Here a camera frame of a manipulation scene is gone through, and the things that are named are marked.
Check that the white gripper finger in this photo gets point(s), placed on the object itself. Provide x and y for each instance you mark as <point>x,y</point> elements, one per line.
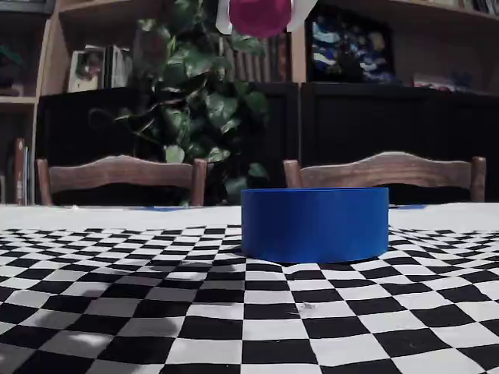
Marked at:
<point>302,9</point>

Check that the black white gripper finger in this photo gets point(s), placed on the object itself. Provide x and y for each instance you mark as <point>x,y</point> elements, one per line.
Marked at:
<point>224,15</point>

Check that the pink ball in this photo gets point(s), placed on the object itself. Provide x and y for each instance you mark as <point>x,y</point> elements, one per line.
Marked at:
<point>259,17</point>

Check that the white upright box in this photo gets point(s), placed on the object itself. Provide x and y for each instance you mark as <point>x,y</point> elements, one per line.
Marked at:
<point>119,66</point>

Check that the flat red white box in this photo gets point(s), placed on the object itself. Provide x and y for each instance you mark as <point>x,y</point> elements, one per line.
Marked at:
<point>429,82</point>

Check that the white framed picture box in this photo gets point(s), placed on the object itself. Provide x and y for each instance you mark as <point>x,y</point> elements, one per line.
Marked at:
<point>85,70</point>

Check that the black flat box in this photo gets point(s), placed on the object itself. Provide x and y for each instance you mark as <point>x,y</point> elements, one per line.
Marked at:
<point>23,4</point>

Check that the blue round box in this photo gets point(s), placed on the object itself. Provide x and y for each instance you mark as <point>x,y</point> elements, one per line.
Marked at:
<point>312,230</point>

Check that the dark book spines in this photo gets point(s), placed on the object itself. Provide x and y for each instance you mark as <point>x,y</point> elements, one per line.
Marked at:
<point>257,64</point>

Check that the starry night painting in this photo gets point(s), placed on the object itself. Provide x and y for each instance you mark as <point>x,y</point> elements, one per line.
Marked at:
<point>351,50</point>

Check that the dark red plant pot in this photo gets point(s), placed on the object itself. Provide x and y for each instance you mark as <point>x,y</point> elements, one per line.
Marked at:
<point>152,50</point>

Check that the green leafy houseplant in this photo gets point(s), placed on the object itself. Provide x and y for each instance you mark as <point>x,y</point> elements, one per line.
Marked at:
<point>202,109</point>

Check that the black cabinet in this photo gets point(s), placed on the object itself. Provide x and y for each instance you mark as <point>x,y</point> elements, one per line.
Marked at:
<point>351,124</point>

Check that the light wooden bookshelf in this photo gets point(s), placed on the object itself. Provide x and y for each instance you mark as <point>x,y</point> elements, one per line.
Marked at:
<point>429,46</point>

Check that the brown wooden chair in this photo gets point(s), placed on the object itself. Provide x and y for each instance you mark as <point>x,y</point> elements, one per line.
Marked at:
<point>390,171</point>
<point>117,173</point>

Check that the blue tape strip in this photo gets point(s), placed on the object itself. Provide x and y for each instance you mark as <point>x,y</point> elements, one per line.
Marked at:
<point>409,207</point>
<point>167,209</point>

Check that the dark green figurine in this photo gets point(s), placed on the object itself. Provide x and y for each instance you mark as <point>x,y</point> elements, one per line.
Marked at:
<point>9,66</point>

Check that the thin light books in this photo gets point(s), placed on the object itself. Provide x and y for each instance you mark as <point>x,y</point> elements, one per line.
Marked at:
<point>29,179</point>

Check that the brown upright book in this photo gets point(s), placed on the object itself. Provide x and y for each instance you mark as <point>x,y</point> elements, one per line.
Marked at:
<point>19,175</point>

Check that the white mat with checkered print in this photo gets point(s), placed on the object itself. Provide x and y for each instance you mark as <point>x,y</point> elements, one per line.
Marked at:
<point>351,311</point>

